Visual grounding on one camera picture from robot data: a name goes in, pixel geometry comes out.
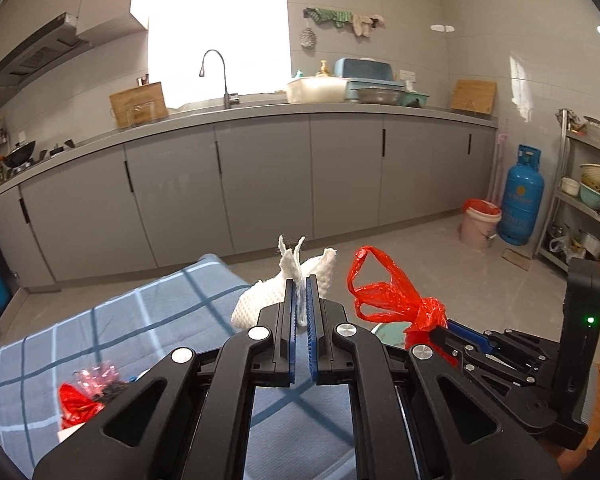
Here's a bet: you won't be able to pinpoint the steel shelf rack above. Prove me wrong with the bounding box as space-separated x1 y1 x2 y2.
535 109 600 273

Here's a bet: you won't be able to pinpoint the blue dish rack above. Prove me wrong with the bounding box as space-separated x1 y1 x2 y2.
334 57 416 103

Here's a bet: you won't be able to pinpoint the beige hanging gloves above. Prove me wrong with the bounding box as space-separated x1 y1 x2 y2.
351 12 387 38

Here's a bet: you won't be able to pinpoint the black wok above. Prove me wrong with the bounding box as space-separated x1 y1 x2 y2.
0 141 37 168

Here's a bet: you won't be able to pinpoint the red plastic bag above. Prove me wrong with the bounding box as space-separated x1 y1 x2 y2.
347 246 453 361

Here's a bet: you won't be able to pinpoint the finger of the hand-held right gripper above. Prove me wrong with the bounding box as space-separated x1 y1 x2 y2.
447 321 548 361
430 327 522 392

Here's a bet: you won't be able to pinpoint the small wooden cutting board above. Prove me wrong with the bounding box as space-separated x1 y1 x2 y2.
450 79 497 115

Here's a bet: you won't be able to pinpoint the cardboard piece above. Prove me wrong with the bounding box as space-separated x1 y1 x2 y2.
502 247 533 270

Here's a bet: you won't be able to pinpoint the red and clear wrapper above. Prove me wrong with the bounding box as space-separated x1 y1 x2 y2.
59 382 106 431

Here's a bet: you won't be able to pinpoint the white plastic tub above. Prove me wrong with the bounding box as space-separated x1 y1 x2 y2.
286 76 348 104

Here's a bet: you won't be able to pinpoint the pink bucket with red liner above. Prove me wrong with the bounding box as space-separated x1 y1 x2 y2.
460 199 502 250

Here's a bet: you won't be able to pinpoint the white foam net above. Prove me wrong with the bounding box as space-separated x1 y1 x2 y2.
230 235 338 331

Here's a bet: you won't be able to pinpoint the bright window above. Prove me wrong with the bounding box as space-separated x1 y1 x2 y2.
147 0 288 111

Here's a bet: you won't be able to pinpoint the curved steel faucet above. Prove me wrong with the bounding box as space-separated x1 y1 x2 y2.
199 49 241 110

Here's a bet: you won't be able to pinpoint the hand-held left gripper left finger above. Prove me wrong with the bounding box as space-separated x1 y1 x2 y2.
32 277 301 480

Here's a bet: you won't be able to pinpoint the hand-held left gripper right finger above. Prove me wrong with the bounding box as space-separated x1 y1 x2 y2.
305 275 563 480

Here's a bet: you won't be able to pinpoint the blue checkered tablecloth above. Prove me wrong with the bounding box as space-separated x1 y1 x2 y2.
0 252 406 480

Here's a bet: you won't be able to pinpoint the clear plastic wrap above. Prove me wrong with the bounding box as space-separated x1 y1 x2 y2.
72 366 121 391

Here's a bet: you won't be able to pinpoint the green bowl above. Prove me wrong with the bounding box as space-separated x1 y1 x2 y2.
580 182 600 211

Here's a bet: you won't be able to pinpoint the grey kitchen countertop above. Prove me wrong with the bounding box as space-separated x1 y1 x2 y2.
0 101 498 206

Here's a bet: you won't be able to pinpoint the gas stove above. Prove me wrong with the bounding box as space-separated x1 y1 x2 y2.
10 137 78 171

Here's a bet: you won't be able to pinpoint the steel colander basin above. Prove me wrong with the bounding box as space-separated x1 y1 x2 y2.
355 86 406 106

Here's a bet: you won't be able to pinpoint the green hanging cloth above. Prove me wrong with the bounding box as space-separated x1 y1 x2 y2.
305 7 355 28

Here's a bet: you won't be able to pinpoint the pale green metal basin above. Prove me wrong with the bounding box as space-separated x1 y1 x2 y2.
372 322 412 350

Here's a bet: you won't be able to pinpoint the black foam net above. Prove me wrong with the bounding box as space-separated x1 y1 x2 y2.
95 385 137 402

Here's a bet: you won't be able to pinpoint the black range hood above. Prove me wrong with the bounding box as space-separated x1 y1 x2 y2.
0 12 93 88

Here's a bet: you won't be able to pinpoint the grey lower kitchen cabinets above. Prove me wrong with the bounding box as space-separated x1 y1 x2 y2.
0 112 498 321

